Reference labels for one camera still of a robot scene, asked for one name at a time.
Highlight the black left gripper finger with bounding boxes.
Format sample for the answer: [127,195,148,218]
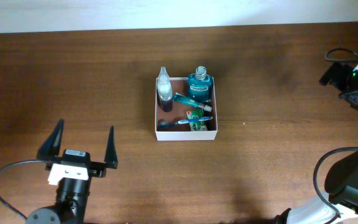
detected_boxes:
[104,126,118,169]
[37,119,65,161]

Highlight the blue white toothbrush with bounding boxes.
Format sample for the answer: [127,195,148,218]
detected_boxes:
[157,116,213,129]

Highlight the pink white box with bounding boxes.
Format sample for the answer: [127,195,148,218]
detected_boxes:
[154,86,218,141]

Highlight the purple foam soap pump bottle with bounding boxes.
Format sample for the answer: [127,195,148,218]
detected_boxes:
[157,67,173,112]

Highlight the green white toothpaste tube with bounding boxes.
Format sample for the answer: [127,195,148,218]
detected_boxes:
[173,93,213,112]

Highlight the teal mouthwash bottle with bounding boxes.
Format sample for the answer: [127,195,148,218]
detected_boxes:
[188,66,213,103]

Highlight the blue disposable razor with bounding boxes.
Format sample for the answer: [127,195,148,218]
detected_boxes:
[204,119,216,131]

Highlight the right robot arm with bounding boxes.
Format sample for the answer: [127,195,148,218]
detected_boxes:
[272,52,358,224]

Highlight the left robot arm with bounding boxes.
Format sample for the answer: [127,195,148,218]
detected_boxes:
[25,119,118,224]

